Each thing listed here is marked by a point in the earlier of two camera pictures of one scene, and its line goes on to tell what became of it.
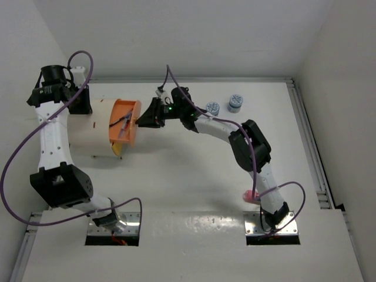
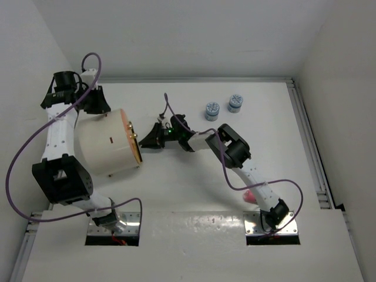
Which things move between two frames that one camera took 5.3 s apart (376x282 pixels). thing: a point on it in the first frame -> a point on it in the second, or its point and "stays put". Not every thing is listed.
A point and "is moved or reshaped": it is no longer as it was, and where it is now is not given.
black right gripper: x=153 y=117 -> x=155 y=139
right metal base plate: x=254 y=227 stays put
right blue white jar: x=235 y=103 stays put
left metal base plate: x=128 y=224 stays put
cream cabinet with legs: x=89 y=133 is moved or reshaped
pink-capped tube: x=247 y=195 stays put
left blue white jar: x=212 y=108 stays put
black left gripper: x=86 y=108 -> x=101 y=106
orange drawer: x=122 y=124 is moved or reshaped
